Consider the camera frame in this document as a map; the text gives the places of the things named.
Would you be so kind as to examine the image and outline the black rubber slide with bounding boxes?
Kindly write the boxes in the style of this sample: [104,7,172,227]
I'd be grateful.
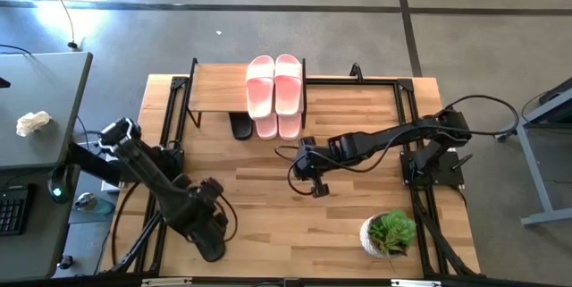
[228,111,255,141]
[189,226,227,264]

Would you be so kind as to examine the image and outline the grey metal side table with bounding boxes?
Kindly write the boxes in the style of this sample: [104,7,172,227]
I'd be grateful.
[493,76,572,228]

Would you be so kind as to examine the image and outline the grey computer mouse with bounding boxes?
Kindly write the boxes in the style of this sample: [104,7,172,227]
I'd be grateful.
[73,191,99,212]

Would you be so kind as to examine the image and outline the green plant in patterned pot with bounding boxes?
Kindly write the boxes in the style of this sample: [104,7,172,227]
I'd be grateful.
[359,208,418,260]

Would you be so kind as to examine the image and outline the black puck with indicator light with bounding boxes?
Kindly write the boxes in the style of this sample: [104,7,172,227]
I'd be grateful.
[46,164,82,205]

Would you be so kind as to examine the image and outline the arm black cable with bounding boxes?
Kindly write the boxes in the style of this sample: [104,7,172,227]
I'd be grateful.
[273,94,520,198]
[75,114,240,244]

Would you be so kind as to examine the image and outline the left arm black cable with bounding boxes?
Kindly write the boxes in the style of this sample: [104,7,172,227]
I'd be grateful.
[75,114,240,244]

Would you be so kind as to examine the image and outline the grey desk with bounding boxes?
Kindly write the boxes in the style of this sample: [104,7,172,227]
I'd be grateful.
[0,51,94,282]

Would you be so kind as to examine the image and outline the black keyboard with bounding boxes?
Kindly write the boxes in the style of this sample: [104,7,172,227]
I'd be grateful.
[0,183,30,238]

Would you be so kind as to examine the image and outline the wooden shelf with black legs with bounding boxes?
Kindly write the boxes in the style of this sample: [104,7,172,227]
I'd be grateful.
[185,57,308,131]

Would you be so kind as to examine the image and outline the black table clamp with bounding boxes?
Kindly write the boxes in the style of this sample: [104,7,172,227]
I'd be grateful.
[349,62,366,83]

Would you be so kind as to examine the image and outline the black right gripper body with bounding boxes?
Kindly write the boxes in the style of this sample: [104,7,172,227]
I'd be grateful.
[292,136,334,185]

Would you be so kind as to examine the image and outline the crumpled white paper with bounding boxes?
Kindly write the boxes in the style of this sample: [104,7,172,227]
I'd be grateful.
[15,110,53,139]

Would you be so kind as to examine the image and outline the thin floor cable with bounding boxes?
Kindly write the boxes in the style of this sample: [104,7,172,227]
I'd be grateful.
[34,0,80,51]

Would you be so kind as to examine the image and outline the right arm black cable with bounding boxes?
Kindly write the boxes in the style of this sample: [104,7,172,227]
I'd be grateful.
[273,94,520,198]

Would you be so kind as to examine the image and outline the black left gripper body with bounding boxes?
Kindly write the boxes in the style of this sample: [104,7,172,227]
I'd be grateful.
[178,178,229,241]

